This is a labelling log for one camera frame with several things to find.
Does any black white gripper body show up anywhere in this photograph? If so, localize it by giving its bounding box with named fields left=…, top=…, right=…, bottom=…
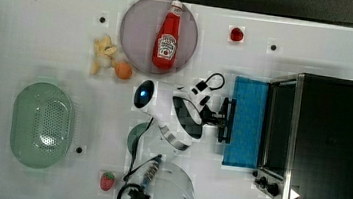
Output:
left=178, top=79, right=212, bottom=124

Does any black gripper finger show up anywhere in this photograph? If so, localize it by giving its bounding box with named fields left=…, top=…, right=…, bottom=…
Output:
left=208, top=112, right=227, bottom=127

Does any blue oven door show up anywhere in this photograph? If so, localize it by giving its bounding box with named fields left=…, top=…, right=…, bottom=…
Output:
left=222, top=76, right=269, bottom=169

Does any black toaster oven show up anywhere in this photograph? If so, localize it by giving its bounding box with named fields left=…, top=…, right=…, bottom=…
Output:
left=253, top=73, right=353, bottom=199

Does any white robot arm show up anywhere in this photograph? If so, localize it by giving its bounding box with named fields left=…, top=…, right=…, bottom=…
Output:
left=116, top=79, right=237, bottom=199

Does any red ketchup bottle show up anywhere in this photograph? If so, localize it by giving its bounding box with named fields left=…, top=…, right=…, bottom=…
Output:
left=152, top=0, right=183, bottom=70

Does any small red tomato toy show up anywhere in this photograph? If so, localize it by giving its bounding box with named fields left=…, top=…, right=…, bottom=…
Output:
left=230, top=28, right=244, bottom=42

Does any orange ball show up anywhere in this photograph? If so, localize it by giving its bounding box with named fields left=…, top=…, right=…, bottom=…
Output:
left=114, top=61, right=133, bottom=80

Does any green cup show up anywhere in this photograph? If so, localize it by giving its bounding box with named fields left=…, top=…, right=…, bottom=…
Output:
left=127, top=122, right=152, bottom=158

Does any grey round plate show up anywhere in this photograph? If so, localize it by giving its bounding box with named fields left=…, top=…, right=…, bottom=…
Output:
left=119, top=0, right=198, bottom=75

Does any yellow plush toy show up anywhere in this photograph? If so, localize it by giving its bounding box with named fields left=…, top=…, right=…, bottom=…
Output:
left=90, top=35, right=118, bottom=75

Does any red strawberry toy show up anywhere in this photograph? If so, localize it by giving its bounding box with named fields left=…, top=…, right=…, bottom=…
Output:
left=99, top=171, right=115, bottom=191

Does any green perforated basket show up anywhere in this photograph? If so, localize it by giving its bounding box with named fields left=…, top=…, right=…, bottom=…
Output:
left=10, top=82, right=74, bottom=169

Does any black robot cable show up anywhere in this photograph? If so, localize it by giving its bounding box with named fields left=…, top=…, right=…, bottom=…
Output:
left=116, top=62, right=227, bottom=199

